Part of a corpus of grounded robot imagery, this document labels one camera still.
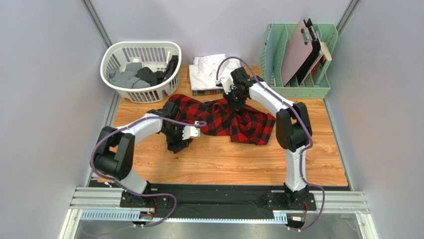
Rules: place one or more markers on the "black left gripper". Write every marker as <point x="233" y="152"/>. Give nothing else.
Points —
<point x="173" y="145"/>

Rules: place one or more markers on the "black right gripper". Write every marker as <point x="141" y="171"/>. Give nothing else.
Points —
<point x="236" y="100"/>

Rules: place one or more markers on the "red black plaid shirt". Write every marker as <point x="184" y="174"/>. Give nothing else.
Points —
<point x="247" y="125"/>

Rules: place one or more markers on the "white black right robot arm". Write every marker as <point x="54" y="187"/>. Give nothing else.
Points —
<point x="292" y="127"/>

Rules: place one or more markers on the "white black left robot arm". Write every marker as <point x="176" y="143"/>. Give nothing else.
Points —
<point x="113" y="155"/>

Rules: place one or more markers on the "folded white shirt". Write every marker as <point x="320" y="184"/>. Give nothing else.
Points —
<point x="203" y="71"/>

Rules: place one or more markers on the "folded tartan shirt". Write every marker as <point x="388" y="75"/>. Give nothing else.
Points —
<point x="207" y="92"/>

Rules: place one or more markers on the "black shirt in basket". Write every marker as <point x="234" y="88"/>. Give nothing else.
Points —
<point x="154" y="78"/>

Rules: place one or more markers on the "pink clipboard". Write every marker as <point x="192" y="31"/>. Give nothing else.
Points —
<point x="295" y="54"/>

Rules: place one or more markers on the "grey shirt in basket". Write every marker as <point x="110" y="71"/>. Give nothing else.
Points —
<point x="127" y="79"/>

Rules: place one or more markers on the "green file organizer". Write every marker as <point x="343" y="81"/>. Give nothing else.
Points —
<point x="273" y="49"/>

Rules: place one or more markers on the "red book in organizer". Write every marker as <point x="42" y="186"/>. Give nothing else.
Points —
<point x="318" y="64"/>

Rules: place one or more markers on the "white laundry basket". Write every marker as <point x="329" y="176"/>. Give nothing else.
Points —
<point x="152" y="54"/>

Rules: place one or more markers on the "black clipboard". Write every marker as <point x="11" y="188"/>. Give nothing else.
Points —
<point x="314" y="48"/>

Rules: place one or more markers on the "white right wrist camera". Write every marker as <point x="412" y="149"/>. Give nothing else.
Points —
<point x="226" y="83"/>

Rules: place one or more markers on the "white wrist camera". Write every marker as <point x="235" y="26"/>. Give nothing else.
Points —
<point x="226" y="83"/>
<point x="192" y="130"/>

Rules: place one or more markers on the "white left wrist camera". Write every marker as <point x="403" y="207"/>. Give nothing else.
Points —
<point x="192" y="130"/>

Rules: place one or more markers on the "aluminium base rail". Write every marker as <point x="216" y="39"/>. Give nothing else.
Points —
<point x="93" y="213"/>

